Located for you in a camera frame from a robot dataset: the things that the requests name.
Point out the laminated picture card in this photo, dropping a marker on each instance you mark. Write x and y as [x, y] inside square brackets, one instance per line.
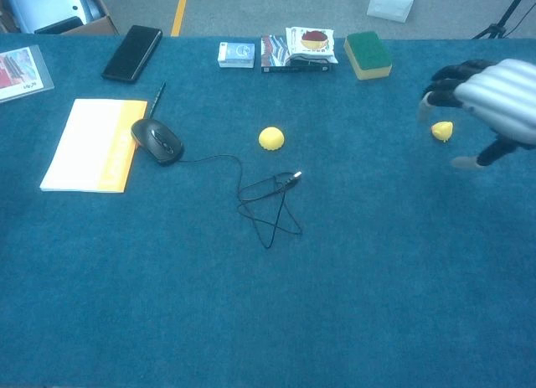
[19, 71]

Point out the black tripod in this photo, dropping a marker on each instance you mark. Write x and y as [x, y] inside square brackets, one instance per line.
[504, 17]

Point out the blue table cloth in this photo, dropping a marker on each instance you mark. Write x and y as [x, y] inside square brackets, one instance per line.
[268, 237]

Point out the green and yellow sponge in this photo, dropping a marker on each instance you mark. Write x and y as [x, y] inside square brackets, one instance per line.
[367, 55]

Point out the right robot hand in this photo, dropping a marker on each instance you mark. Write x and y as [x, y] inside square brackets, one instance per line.
[490, 90]

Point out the yellow dome-shaped toy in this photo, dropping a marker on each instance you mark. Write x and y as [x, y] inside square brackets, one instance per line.
[271, 138]

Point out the black smartphone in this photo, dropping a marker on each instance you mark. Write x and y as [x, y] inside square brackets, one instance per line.
[132, 53]

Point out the black computer mouse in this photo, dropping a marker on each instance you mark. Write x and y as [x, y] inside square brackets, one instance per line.
[157, 141]

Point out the white and orange notebook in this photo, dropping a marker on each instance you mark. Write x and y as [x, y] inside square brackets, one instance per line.
[90, 147]

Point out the cardboard box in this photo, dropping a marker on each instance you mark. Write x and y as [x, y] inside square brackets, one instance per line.
[58, 11]

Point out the black pen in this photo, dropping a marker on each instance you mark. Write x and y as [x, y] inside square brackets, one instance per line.
[158, 96]

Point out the small blue and white box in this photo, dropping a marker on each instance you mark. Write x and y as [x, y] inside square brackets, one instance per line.
[236, 55]

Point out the white paper bag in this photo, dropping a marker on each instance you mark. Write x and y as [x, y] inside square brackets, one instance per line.
[391, 2]

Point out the white snack packet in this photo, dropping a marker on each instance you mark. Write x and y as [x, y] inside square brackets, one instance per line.
[312, 44]

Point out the black book with striped cover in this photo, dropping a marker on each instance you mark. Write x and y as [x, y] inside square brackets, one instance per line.
[272, 55]

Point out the small yellow toy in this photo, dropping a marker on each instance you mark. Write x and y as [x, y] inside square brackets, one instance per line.
[442, 130]

